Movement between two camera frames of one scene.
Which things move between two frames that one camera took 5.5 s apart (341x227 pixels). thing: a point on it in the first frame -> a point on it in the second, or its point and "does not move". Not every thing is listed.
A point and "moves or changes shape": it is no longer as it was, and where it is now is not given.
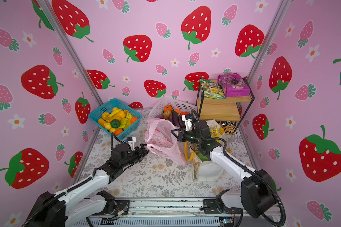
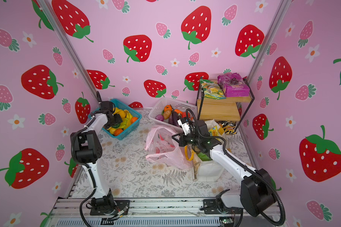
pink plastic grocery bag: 161,141 moves or changes shape
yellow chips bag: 214,132 does not move
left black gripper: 144,151 -> 118,120
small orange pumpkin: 167,107 does not move
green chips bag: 203,158 does not move
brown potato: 166,114 does not move
